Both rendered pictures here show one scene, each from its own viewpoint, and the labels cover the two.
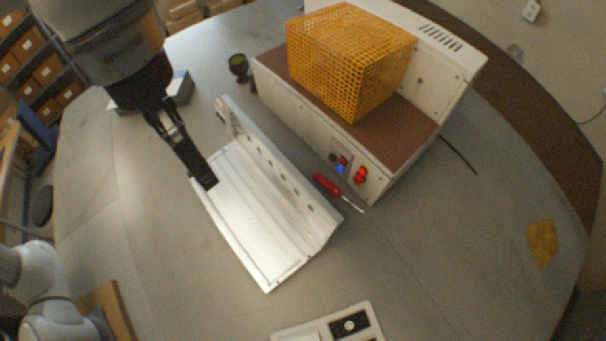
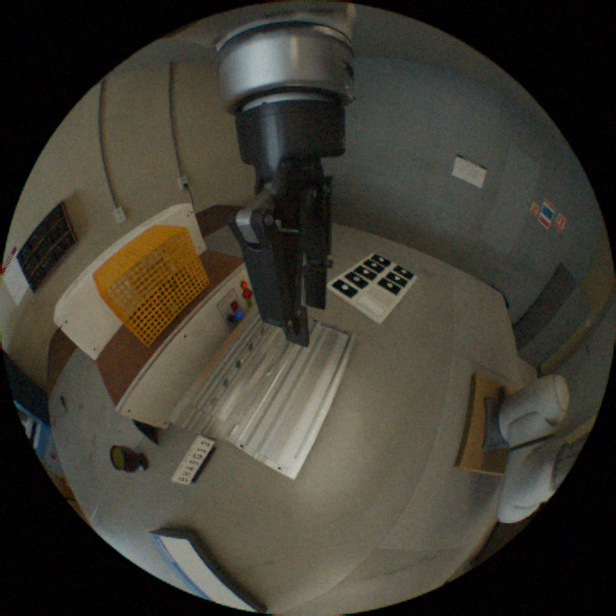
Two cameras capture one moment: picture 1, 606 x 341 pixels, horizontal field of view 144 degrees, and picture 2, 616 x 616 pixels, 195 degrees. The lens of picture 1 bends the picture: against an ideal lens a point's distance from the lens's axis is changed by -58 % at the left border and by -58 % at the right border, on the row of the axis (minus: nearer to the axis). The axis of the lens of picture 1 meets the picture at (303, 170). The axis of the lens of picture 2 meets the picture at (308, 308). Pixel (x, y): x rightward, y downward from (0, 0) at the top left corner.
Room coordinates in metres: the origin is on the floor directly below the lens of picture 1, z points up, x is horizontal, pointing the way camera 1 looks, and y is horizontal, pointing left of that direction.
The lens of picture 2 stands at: (0.25, 0.30, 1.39)
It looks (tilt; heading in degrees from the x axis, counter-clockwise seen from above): 49 degrees down; 242
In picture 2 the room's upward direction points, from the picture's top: straight up
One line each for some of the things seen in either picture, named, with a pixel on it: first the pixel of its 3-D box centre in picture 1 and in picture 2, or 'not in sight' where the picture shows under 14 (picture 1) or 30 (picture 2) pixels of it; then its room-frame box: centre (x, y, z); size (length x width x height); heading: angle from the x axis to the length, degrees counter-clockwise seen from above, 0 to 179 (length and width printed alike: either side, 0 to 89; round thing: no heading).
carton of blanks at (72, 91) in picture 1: (69, 91); not in sight; (2.21, 3.33, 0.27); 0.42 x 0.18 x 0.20; 121
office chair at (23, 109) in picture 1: (44, 145); not in sight; (0.99, 2.55, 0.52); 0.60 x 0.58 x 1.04; 119
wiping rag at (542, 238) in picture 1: (546, 240); not in sight; (-0.06, -0.89, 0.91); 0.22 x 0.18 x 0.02; 96
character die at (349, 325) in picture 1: (349, 325); (344, 288); (-0.13, -0.09, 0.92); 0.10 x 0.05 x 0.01; 106
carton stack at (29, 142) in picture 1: (25, 126); not in sight; (1.60, 4.00, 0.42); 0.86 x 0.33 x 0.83; 29
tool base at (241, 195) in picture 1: (247, 206); (296, 384); (0.21, 0.16, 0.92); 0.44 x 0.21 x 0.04; 36
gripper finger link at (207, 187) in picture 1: (205, 176); (315, 288); (0.15, 0.15, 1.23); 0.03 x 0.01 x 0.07; 130
